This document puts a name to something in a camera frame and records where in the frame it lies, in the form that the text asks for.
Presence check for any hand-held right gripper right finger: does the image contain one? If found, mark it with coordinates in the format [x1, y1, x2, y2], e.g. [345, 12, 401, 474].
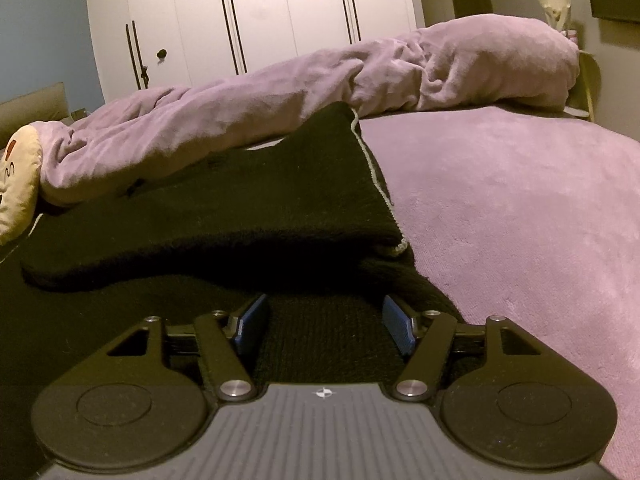
[381, 293, 535, 404]

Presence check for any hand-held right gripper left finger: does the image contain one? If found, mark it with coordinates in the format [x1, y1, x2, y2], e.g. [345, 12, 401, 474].
[102, 293, 271, 404]

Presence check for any black knitted sweater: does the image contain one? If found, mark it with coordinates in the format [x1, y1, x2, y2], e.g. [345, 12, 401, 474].
[0, 101, 458, 480]

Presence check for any bed with purple sheet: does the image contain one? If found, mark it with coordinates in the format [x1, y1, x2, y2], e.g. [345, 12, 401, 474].
[360, 104, 640, 480]

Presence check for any rolled purple blanket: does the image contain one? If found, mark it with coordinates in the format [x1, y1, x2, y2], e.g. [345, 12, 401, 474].
[30, 16, 581, 207]

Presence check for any cream printed pillow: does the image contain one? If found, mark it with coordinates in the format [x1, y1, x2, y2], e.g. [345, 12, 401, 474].
[0, 125, 42, 247]

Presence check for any beige headboard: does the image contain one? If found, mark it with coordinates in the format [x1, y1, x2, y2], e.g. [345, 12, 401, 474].
[0, 82, 69, 135]

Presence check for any yellow wooden chair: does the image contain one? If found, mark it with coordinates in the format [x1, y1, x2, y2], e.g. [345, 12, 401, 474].
[565, 51, 604, 122]

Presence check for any white wardrobe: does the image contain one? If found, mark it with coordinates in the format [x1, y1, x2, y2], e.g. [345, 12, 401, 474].
[85, 0, 419, 106]

